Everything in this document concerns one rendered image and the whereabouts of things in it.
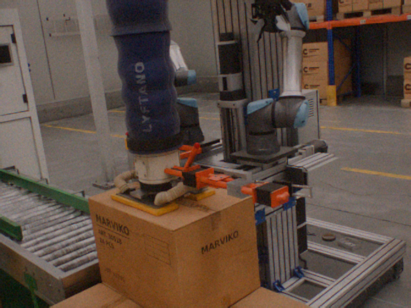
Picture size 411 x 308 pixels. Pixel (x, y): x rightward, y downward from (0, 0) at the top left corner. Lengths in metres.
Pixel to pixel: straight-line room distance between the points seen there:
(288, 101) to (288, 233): 0.86
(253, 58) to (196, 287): 1.09
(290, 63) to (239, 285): 0.94
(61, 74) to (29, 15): 1.47
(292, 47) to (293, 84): 0.15
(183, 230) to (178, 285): 0.20
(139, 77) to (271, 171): 0.73
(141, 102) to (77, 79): 10.38
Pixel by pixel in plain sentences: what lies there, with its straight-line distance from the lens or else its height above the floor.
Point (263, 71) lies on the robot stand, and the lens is 2.31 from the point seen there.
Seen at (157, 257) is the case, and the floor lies 0.81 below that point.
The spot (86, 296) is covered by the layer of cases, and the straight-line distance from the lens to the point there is 2.16.
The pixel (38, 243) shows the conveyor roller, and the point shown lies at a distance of 2.87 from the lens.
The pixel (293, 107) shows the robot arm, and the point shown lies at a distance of 2.02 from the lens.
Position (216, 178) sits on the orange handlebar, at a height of 1.09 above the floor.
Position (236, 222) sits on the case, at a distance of 1.82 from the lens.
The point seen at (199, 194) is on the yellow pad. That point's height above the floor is 0.96.
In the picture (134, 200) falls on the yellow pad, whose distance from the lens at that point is 1.88.
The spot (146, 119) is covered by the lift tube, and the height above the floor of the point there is 1.29.
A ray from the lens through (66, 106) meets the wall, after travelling 11.82.
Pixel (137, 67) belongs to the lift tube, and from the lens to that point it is 1.76.
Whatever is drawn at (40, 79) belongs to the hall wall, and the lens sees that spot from 11.71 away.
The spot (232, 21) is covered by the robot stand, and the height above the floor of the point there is 1.62.
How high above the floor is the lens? 1.56
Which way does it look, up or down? 14 degrees down
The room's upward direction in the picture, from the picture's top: 6 degrees counter-clockwise
